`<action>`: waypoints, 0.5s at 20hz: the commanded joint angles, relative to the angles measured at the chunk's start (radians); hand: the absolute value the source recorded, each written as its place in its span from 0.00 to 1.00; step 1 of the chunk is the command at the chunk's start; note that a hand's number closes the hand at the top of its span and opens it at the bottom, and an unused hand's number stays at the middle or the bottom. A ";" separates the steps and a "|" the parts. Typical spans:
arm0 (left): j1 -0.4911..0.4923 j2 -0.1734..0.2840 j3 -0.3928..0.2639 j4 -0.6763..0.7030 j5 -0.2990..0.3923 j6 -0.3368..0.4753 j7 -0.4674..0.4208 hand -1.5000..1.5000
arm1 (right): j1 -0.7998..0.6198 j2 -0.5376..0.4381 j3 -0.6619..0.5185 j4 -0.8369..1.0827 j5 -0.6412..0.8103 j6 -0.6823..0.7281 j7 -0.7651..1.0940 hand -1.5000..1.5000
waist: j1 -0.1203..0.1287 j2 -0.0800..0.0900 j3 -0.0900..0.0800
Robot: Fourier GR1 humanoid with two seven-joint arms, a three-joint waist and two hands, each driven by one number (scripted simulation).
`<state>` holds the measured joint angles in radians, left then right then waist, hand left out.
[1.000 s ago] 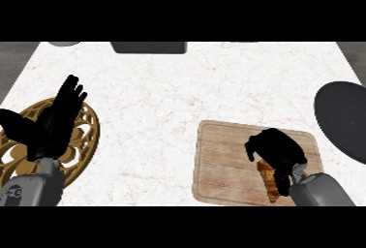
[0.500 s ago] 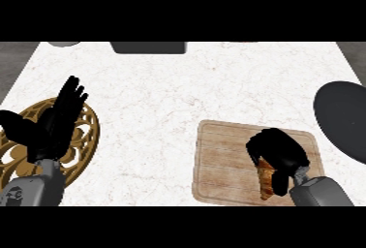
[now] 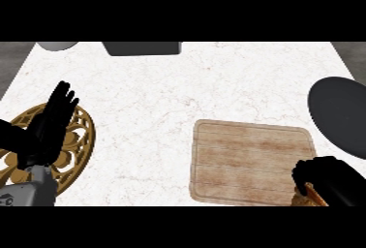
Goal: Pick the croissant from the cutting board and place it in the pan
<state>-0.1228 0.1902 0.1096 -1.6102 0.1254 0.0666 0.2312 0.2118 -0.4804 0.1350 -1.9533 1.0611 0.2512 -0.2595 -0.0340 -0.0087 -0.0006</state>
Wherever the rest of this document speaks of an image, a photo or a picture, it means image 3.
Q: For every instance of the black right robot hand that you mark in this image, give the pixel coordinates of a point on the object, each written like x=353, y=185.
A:
x=333, y=180

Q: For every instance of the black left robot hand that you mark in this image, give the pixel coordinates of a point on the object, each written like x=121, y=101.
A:
x=50, y=129

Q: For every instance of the golden brown croissant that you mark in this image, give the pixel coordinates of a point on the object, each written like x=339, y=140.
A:
x=308, y=197

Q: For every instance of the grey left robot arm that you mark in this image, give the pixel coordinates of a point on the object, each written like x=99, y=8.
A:
x=29, y=190

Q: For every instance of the wooden cutting board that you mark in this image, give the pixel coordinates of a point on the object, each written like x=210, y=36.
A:
x=248, y=161

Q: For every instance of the dark grey pan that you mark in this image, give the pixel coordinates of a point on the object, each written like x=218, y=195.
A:
x=339, y=114

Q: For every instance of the ornate golden trivet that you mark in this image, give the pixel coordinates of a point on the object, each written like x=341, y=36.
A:
x=71, y=145

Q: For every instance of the pale grey round vessel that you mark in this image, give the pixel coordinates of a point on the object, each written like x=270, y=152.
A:
x=56, y=45

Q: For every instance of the dark grey box appliance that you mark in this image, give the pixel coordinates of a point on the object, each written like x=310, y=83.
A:
x=142, y=47

